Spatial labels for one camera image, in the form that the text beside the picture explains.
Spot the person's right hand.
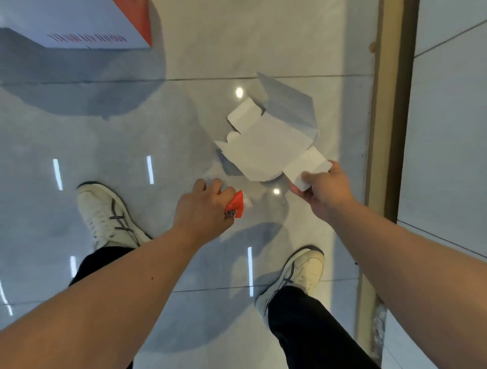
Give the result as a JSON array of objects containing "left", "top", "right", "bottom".
[{"left": 291, "top": 160, "right": 357, "bottom": 224}]

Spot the person's right black trouser leg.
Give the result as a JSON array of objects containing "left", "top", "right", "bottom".
[{"left": 267, "top": 286, "right": 381, "bottom": 369}]

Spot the white carton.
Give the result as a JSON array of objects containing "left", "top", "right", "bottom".
[{"left": 214, "top": 73, "right": 333, "bottom": 192}]

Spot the person's white sneaker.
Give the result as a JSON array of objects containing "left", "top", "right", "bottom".
[
  {"left": 76, "top": 182, "right": 153, "bottom": 251},
  {"left": 254, "top": 246, "right": 325, "bottom": 324}
]

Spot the person's left hand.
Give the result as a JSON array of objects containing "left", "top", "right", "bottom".
[{"left": 173, "top": 179, "right": 236, "bottom": 247}]

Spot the person's left white sneaker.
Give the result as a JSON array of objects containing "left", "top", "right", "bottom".
[{"left": 76, "top": 182, "right": 153, "bottom": 251}]

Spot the large white and orange box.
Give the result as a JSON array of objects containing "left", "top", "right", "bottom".
[{"left": 0, "top": 0, "right": 153, "bottom": 50}]

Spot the person's right white sneaker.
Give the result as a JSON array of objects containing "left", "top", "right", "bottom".
[{"left": 254, "top": 246, "right": 325, "bottom": 324}]

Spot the person's left forearm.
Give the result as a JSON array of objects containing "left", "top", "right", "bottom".
[{"left": 0, "top": 224, "right": 199, "bottom": 369}]

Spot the small orange packet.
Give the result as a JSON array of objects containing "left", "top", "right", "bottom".
[{"left": 224, "top": 190, "right": 245, "bottom": 219}]

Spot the brown door frame strip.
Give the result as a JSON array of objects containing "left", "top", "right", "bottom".
[{"left": 354, "top": 0, "right": 419, "bottom": 367}]

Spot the person's right forearm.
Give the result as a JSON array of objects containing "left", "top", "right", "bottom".
[{"left": 327, "top": 201, "right": 487, "bottom": 369}]

